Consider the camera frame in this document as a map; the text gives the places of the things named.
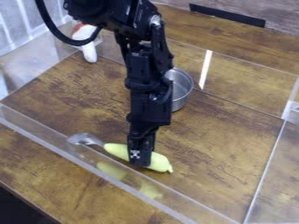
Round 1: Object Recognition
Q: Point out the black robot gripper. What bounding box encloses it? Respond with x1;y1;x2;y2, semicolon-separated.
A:
126;52;174;167

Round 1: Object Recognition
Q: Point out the green handled metal spoon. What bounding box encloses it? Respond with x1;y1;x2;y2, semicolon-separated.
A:
68;133;174;173

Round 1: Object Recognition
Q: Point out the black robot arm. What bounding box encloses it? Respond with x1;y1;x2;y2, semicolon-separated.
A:
64;0;174;166

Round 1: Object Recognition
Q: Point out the small silver metal pot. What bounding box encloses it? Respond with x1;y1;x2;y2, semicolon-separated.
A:
164;67;194;112

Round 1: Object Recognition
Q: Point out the white red toy mushroom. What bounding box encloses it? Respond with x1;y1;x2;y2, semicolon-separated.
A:
71;22;99;64

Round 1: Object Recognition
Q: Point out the black bar on table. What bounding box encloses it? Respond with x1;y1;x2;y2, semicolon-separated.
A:
190;3;267;28

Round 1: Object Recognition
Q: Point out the black cable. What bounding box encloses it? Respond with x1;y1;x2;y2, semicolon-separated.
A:
34;0;103;47

